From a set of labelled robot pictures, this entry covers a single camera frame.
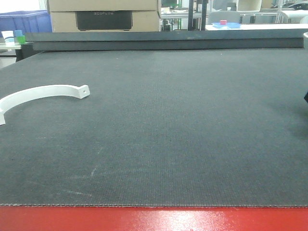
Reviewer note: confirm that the black vertical pole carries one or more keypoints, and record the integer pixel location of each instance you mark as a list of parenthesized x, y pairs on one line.
[(204, 4)]

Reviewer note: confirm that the shallow blue tray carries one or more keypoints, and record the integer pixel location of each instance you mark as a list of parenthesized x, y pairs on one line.
[(227, 25)]

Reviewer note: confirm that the white paper cup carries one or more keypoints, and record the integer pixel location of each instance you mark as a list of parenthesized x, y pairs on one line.
[(8, 37)]

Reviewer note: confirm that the black foam board stack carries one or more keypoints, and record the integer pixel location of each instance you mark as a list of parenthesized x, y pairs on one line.
[(160, 41)]

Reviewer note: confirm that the blue plastic crate on table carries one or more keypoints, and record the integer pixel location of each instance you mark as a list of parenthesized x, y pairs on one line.
[(27, 21)]

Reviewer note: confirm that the large cardboard box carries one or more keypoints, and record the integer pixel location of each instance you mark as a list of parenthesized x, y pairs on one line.
[(105, 15)]

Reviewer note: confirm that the white curved PVC pipe clamp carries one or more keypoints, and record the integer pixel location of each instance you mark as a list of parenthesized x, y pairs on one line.
[(12, 100)]

